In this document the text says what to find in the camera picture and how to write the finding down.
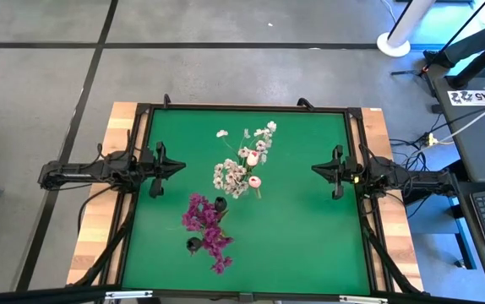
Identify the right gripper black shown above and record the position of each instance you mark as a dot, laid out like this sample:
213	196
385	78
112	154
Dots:
349	171

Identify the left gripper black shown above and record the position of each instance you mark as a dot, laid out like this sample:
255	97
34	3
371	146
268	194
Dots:
148	169

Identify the dark purple flower spray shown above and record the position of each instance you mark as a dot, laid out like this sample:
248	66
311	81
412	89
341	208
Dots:
200	213

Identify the compact white flower spray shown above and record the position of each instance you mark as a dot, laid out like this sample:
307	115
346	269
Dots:
227	177

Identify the black tulip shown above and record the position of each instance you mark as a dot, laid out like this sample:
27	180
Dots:
220	204
194	244

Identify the long white flower spray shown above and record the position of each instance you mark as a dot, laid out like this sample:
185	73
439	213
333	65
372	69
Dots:
260	145

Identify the pink tulip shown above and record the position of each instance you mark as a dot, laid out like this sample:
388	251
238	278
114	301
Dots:
253	158
254	181

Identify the magenta flower spray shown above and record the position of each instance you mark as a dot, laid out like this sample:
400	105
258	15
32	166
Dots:
219	253

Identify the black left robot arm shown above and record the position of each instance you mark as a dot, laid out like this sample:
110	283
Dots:
77	173

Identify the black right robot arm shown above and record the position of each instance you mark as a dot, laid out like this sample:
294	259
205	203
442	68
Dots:
415	179

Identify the green table mat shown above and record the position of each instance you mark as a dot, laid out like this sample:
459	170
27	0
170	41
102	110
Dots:
301	236

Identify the yellow power plug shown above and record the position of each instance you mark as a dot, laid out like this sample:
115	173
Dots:
430	138

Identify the thin black tripod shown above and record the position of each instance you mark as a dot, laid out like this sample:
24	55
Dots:
422	71

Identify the white pole with round base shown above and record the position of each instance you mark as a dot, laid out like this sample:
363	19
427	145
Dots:
392	45

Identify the black desk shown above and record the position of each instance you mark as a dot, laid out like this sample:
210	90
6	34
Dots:
470	139

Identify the white paper label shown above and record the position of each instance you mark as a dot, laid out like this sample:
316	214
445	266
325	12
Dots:
466	98

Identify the person's leg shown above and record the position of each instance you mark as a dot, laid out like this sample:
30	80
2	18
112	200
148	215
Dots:
462	48

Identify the black stand with round base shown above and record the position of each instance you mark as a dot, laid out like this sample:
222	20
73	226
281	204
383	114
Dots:
479	64

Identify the black frame clamp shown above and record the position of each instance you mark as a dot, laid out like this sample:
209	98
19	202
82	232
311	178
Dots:
166	100
306	102

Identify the silver frame bracket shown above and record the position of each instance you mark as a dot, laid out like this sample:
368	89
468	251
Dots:
363	299
128	294

